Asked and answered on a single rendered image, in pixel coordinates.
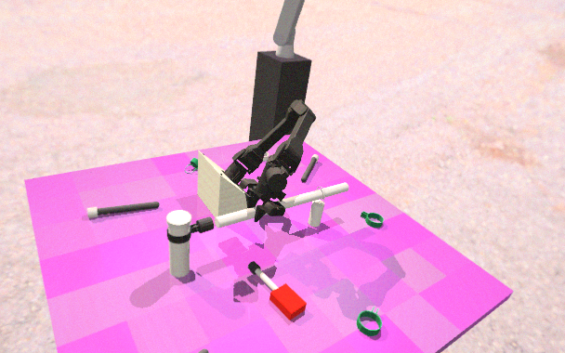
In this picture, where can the green ring with two small tabs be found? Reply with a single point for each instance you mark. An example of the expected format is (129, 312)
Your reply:
(370, 222)
(372, 315)

